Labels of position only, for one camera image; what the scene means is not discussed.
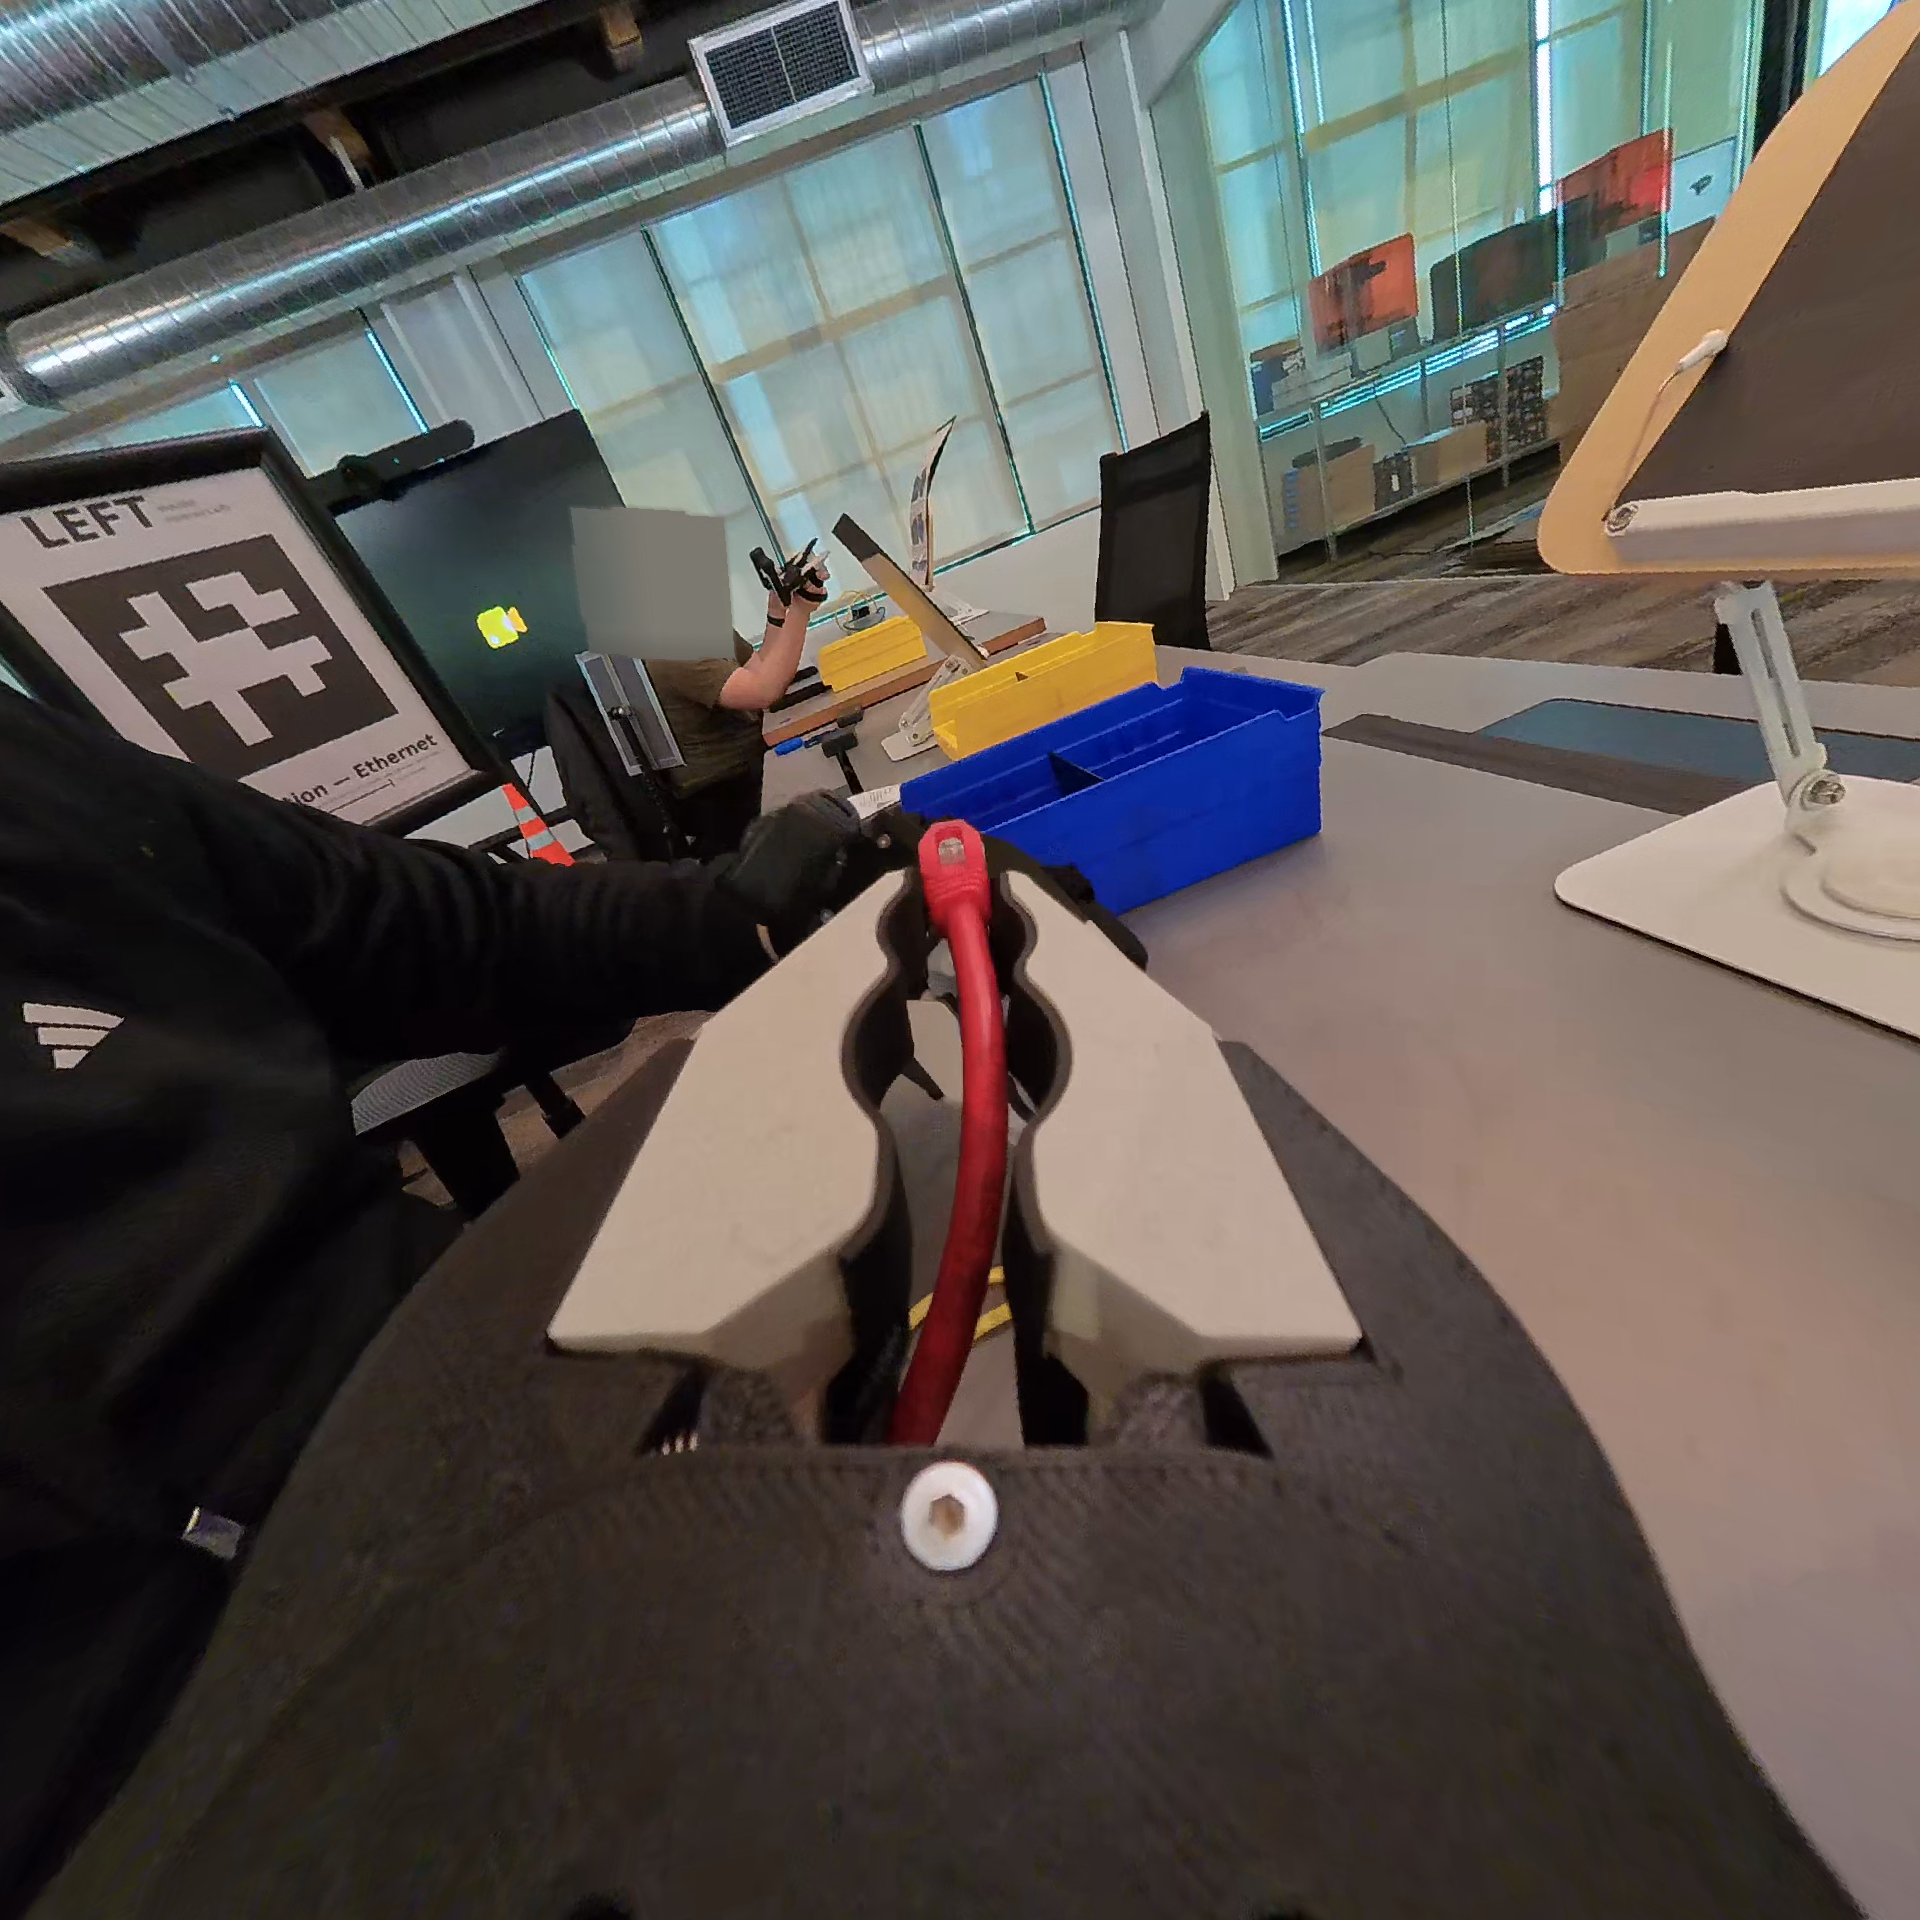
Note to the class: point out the storage shelf with boxes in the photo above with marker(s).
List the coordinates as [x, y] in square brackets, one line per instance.
[1501, 375]

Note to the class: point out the large blue divided bin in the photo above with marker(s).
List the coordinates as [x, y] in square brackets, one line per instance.
[1200, 810]

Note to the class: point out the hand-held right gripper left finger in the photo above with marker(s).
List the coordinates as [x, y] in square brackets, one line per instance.
[735, 1185]

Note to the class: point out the framed black and white sign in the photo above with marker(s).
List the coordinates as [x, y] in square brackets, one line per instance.
[224, 645]

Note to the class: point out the long yellow storage bin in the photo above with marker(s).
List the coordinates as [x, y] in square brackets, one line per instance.
[1021, 704]

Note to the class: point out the white vent grille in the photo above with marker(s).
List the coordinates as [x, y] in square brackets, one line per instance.
[780, 69]

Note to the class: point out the black office chair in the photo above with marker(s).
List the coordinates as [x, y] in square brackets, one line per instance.
[1154, 525]

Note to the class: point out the person's black clothed torso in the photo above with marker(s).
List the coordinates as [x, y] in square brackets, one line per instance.
[151, 1201]

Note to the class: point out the white board stand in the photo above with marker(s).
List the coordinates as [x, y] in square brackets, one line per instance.
[1680, 878]

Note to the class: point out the orange striped cone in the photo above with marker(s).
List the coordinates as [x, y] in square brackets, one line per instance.
[537, 824]

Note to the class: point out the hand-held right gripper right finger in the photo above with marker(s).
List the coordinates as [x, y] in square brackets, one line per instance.
[1185, 1185]

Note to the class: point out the dark desk mat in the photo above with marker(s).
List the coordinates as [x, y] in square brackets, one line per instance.
[1574, 751]

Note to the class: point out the tilted board on stand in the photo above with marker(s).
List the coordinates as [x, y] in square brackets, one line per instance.
[900, 579]

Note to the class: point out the silver air duct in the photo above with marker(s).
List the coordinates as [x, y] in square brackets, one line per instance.
[374, 249]

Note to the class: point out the person's left hand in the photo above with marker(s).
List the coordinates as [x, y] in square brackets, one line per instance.
[802, 870]

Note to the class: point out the dark board with wooden edge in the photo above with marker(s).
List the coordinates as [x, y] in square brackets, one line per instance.
[1845, 300]

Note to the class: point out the person's left forearm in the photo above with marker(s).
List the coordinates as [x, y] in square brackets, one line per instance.
[570, 930]

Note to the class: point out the black monitor screen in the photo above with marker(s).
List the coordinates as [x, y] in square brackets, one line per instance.
[510, 511]

